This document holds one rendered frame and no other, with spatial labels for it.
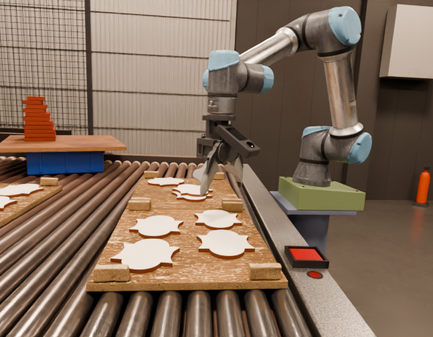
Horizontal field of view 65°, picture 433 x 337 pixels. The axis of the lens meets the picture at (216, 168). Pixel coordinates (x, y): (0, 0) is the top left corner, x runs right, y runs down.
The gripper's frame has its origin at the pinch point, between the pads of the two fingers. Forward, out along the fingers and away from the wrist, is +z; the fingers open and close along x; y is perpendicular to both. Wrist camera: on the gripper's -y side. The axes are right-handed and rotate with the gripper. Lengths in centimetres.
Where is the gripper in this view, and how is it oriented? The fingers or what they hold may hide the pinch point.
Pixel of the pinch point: (223, 192)
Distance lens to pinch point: 88.5
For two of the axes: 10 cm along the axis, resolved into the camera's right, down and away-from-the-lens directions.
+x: -6.8, 1.1, -7.2
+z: -0.4, 9.8, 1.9
